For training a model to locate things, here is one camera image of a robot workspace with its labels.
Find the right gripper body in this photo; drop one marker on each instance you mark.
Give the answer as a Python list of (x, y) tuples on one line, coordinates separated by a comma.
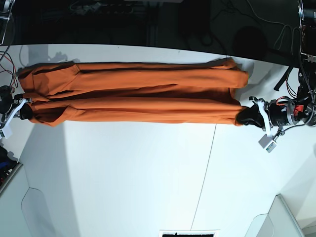
[(10, 105)]

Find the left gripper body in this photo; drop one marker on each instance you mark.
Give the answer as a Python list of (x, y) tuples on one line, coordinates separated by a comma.
[(282, 112)]

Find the orange t-shirt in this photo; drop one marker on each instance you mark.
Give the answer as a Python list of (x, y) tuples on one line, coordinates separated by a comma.
[(134, 92)]

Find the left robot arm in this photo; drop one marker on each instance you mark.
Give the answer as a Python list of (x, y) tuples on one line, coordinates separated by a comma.
[(307, 57)]

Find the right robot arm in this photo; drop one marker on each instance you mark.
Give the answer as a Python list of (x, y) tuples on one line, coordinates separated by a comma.
[(6, 18)]

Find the grey chair back right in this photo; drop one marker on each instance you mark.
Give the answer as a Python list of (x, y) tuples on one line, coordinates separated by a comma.
[(278, 222)]

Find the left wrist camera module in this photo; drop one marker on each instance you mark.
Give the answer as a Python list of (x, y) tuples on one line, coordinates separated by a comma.
[(267, 143)]

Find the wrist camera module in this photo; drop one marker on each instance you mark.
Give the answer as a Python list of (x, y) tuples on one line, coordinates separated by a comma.
[(267, 143), (5, 132)]

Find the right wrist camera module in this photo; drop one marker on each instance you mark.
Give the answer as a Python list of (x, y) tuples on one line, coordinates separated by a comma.
[(5, 132)]

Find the white table cable grommet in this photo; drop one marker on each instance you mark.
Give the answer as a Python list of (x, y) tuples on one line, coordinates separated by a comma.
[(199, 233)]

